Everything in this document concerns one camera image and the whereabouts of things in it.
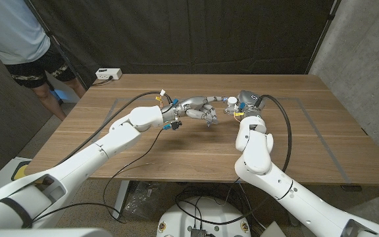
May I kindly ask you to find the white power strip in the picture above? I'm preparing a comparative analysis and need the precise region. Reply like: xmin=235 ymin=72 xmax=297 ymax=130
xmin=95 ymin=68 xmax=123 ymax=81

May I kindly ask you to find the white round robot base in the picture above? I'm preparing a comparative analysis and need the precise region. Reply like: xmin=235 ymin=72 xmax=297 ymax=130
xmin=156 ymin=196 xmax=252 ymax=237

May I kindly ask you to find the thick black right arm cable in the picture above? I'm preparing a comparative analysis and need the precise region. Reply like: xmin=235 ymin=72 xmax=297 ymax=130
xmin=175 ymin=94 xmax=293 ymax=226

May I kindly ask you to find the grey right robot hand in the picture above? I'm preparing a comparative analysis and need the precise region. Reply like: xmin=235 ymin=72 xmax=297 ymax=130
xmin=224 ymin=90 xmax=266 ymax=116

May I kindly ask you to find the black backdrop stand pole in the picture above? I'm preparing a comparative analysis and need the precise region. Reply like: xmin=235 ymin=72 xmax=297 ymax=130
xmin=304 ymin=0 xmax=341 ymax=75
xmin=24 ymin=0 xmax=89 ymax=92

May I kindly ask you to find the white table leg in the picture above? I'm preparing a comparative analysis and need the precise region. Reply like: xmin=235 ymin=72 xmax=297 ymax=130
xmin=111 ymin=180 xmax=132 ymax=221

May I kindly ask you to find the clear plastic bag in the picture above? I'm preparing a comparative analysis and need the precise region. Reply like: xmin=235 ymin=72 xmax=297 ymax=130
xmin=124 ymin=180 xmax=166 ymax=221

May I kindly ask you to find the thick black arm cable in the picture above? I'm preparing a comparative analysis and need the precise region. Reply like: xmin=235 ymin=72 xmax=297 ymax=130
xmin=175 ymin=94 xmax=293 ymax=226
xmin=54 ymin=91 xmax=174 ymax=167

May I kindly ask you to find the clear medicine bottle white cap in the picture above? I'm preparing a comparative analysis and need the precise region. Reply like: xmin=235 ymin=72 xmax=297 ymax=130
xmin=226 ymin=95 xmax=239 ymax=115

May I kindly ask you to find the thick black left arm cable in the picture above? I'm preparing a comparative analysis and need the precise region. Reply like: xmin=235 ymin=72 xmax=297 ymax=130
xmin=54 ymin=91 xmax=174 ymax=167

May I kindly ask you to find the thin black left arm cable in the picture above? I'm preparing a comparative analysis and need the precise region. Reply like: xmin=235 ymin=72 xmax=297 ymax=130
xmin=31 ymin=128 xmax=166 ymax=225

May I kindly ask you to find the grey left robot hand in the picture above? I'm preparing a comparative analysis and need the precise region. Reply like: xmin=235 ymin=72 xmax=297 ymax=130
xmin=161 ymin=95 xmax=228 ymax=128

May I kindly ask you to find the black left wrist camera module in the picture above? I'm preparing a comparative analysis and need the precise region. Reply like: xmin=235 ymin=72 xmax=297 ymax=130
xmin=163 ymin=120 xmax=183 ymax=131

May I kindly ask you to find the white flat panel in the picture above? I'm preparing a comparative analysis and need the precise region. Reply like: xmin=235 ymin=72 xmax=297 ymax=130
xmin=259 ymin=221 xmax=288 ymax=237

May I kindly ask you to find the black power strip cable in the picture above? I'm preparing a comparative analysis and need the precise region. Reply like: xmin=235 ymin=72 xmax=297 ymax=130
xmin=91 ymin=75 xmax=114 ymax=88

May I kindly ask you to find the white yellow floor device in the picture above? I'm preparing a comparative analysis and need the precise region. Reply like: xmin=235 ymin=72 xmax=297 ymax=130
xmin=0 ymin=157 xmax=32 ymax=198

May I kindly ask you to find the person in light shirt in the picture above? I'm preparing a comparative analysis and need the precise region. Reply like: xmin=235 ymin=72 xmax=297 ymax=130
xmin=0 ymin=0 xmax=87 ymax=122

